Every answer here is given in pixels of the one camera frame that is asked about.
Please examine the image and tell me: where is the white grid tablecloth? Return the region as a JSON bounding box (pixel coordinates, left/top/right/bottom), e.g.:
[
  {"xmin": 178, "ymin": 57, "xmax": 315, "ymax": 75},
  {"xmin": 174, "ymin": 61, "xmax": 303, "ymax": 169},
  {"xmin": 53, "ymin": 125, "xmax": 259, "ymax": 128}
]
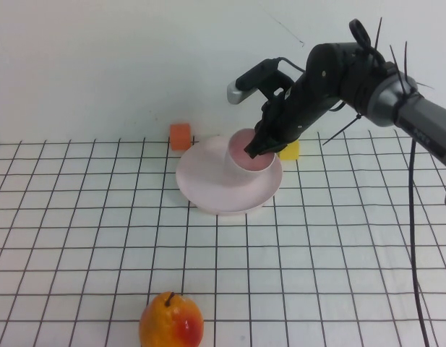
[{"xmin": 0, "ymin": 130, "xmax": 446, "ymax": 347}]

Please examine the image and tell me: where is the orange red toy pear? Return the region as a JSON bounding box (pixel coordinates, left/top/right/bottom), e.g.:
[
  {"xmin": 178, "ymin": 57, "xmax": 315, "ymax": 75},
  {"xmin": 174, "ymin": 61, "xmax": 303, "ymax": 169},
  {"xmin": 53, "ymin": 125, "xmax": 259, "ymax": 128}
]
[{"xmin": 139, "ymin": 291, "xmax": 205, "ymax": 347}]

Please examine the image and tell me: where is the pink plastic cup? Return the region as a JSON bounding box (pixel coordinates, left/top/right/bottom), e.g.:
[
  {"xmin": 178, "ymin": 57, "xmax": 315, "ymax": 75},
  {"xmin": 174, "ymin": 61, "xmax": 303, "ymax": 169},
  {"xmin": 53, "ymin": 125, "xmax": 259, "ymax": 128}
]
[{"xmin": 222, "ymin": 128, "xmax": 276, "ymax": 186}]

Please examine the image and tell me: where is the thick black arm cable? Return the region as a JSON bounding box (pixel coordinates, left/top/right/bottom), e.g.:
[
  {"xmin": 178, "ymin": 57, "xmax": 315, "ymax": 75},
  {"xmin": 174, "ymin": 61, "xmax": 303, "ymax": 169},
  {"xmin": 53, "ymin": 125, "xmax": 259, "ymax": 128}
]
[{"xmin": 407, "ymin": 136, "xmax": 441, "ymax": 347}]

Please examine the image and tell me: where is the pink round plate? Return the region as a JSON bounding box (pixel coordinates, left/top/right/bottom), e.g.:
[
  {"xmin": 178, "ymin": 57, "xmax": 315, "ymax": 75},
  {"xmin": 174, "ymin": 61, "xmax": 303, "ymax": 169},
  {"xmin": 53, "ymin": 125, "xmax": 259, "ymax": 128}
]
[{"xmin": 175, "ymin": 134, "xmax": 283, "ymax": 217}]

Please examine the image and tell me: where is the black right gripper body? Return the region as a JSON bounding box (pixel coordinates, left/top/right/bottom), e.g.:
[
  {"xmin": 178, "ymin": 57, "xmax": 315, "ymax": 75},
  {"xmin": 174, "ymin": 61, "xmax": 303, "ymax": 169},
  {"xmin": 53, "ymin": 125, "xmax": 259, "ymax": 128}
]
[{"xmin": 253, "ymin": 76, "xmax": 340, "ymax": 144}]

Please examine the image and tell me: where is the thin black camera cable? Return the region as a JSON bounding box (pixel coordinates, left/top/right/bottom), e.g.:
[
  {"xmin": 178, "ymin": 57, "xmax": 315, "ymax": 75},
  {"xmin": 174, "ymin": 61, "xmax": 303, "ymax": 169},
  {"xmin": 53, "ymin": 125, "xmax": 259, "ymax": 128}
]
[{"xmin": 275, "ymin": 56, "xmax": 308, "ymax": 73}]

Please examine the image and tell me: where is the black cable loop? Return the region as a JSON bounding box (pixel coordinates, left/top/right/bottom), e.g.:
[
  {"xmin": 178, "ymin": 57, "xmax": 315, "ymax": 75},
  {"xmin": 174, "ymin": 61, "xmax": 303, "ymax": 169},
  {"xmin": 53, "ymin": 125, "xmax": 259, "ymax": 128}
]
[{"xmin": 348, "ymin": 19, "xmax": 372, "ymax": 47}]

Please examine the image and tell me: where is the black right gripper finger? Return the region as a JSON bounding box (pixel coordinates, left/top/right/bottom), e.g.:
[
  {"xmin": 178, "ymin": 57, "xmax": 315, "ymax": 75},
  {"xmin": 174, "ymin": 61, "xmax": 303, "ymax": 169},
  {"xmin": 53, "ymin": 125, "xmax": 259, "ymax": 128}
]
[
  {"xmin": 243, "ymin": 134, "xmax": 271, "ymax": 159},
  {"xmin": 265, "ymin": 138, "xmax": 291, "ymax": 155}
]

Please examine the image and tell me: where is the orange foam cube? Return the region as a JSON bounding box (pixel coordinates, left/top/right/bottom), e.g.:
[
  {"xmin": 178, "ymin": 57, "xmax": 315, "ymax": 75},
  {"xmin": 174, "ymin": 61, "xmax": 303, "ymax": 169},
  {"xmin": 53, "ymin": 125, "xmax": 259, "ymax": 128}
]
[{"xmin": 169, "ymin": 123, "xmax": 192, "ymax": 152}]

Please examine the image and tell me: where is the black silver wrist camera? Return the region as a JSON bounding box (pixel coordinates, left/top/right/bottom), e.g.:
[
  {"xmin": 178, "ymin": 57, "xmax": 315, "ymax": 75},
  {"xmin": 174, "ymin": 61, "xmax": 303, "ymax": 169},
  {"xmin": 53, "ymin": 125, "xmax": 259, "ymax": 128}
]
[{"xmin": 226, "ymin": 59, "xmax": 296, "ymax": 106}]

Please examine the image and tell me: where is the yellow foam cube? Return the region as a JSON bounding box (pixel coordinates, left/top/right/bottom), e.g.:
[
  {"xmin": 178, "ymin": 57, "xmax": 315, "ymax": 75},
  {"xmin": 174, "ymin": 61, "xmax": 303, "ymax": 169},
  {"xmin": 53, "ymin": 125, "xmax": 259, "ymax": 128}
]
[{"xmin": 278, "ymin": 140, "xmax": 301, "ymax": 161}]

